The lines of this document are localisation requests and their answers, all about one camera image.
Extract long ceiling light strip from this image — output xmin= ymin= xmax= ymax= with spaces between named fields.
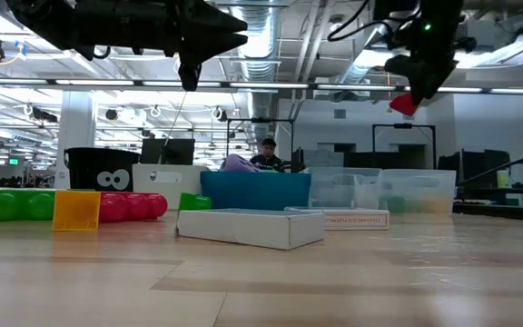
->
xmin=0 ymin=75 xmax=523 ymax=95

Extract black aluminium table frame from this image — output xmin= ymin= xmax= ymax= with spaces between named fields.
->
xmin=451 ymin=202 xmax=523 ymax=223

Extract silver ventilation duct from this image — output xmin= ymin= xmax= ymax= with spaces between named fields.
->
xmin=230 ymin=0 xmax=286 ymax=143

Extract orange playing card box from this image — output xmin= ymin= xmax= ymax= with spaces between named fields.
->
xmin=283 ymin=206 xmax=391 ymax=232

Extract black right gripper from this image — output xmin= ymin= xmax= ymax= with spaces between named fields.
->
xmin=383 ymin=20 xmax=458 ymax=106

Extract black stand frame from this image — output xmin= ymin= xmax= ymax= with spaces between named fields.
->
xmin=225 ymin=116 xmax=296 ymax=172
xmin=371 ymin=123 xmax=438 ymax=170

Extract small red toy brick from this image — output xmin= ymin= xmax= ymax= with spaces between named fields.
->
xmin=388 ymin=92 xmax=420 ymax=117

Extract blue plastic bin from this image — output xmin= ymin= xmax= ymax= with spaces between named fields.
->
xmin=199 ymin=170 xmax=313 ymax=212

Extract black desk monitors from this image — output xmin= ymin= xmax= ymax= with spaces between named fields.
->
xmin=438 ymin=148 xmax=512 ymax=188

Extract white plastic bin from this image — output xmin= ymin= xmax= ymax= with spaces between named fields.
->
xmin=131 ymin=163 xmax=209 ymax=211

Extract black flat monitor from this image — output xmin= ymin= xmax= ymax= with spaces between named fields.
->
xmin=140 ymin=137 xmax=196 ymax=166

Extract person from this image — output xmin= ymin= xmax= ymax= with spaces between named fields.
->
xmin=249 ymin=137 xmax=286 ymax=173

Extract small yellow toy brick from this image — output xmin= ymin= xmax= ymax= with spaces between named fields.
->
xmin=52 ymin=190 xmax=103 ymax=233

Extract small green toy brick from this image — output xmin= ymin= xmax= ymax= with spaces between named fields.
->
xmin=178 ymin=192 xmax=213 ymax=213

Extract white cardboard box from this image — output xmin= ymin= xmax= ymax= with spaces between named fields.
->
xmin=173 ymin=208 xmax=327 ymax=252

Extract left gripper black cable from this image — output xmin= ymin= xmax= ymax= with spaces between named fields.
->
xmin=89 ymin=44 xmax=113 ymax=61

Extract long red toy brick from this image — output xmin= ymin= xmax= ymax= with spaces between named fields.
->
xmin=98 ymin=191 xmax=170 ymax=224

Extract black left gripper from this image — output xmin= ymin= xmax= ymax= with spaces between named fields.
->
xmin=74 ymin=0 xmax=249 ymax=93

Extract long green toy brick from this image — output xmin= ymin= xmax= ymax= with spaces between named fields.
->
xmin=0 ymin=187 xmax=57 ymax=223

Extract black bucket with eyes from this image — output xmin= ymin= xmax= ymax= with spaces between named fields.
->
xmin=64 ymin=146 xmax=142 ymax=193

